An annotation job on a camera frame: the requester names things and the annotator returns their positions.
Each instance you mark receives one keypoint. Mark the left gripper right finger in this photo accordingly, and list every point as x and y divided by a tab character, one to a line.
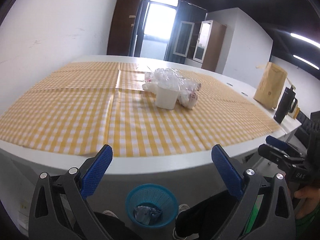
263	209

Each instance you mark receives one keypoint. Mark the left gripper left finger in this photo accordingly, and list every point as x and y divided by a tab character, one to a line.
59	207

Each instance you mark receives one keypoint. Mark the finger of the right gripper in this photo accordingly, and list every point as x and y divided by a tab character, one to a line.
281	145
284	159

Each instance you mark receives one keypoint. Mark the white knotted plastic bag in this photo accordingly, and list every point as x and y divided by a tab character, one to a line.
187	98

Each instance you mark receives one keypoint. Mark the white paper cup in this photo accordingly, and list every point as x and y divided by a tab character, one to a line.
166	98

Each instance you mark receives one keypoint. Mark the clear plastic bag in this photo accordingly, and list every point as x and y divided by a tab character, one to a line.
170	79

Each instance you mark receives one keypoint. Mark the blue plastic trash basket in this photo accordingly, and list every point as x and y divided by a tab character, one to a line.
151	206

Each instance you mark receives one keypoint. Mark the right hand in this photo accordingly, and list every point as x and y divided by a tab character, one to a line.
311	197

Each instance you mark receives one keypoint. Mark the black tumbler mug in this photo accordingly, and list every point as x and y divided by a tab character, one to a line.
287	104

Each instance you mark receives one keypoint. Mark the left white shoe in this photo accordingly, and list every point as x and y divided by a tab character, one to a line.
110	213

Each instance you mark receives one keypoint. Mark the white shoe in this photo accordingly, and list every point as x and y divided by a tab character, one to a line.
180	230
110	213

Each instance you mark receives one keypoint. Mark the brown paper bag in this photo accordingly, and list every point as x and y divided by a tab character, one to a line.
270	86

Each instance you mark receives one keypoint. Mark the right white shoe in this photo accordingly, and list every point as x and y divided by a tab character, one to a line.
180	230

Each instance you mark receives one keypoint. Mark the yellow checkered tablecloth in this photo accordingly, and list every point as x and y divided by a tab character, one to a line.
82	106

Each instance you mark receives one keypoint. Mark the brown wooden cabinet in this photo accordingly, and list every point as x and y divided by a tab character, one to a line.
200	42

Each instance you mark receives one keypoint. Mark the glass balcony door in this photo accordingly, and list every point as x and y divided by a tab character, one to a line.
155	21

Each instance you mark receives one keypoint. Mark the dark brown wardrobe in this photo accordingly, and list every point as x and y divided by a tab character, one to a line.
122	25

